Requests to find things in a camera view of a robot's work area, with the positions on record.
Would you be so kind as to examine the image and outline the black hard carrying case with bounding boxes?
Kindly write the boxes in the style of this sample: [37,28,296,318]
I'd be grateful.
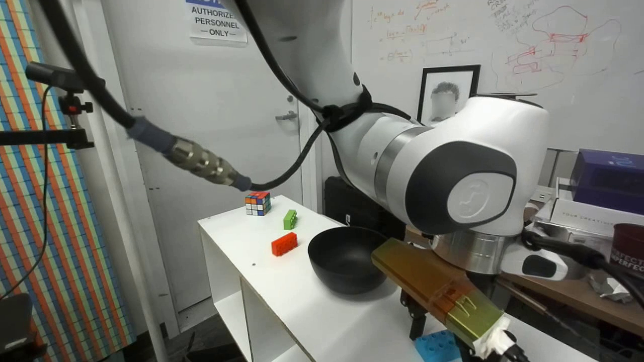
[322,174,409,240]

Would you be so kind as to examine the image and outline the amber wrist camera bar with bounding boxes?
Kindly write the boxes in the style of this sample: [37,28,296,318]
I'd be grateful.
[369,240,504,345]

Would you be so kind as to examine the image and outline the wooden desk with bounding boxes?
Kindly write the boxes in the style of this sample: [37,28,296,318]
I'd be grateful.
[501,267,644,337]

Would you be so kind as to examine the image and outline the purple box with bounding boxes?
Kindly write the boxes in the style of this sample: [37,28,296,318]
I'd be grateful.
[570,146,644,218]

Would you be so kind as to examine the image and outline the black camera on stand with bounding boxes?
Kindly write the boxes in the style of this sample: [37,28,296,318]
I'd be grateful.
[24,60,86,94]

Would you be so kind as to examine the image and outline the black robot cable hose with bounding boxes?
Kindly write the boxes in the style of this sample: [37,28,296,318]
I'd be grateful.
[35,0,415,195]

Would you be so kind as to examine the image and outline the multicoloured striped wall panel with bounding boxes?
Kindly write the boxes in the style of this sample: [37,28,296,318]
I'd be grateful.
[0,0,137,362]

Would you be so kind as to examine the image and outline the authorized personnel door sign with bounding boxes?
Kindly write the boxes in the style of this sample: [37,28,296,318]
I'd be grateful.
[185,0,250,48]

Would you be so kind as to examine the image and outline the white table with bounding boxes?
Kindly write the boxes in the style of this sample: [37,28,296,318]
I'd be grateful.
[196,193,579,362]

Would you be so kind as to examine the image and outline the dark maroon mug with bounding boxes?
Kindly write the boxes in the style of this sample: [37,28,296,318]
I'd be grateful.
[610,221,644,283]

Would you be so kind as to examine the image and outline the crumpled silver foil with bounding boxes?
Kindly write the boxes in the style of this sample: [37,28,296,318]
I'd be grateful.
[586,270,631,304]

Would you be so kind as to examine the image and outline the red toy brick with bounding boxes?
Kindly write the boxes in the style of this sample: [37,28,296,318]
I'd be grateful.
[270,231,300,258]

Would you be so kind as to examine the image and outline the black bowl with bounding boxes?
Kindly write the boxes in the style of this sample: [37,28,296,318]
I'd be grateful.
[306,226,398,296]

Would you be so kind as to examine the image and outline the white door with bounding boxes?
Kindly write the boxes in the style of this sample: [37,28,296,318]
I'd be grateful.
[98,0,319,318]

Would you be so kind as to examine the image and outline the red small object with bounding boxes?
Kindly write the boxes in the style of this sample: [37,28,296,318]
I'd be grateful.
[244,191,273,218]

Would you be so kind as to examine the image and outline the black framed portrait picture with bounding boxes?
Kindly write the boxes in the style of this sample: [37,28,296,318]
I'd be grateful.
[416,63,483,127]

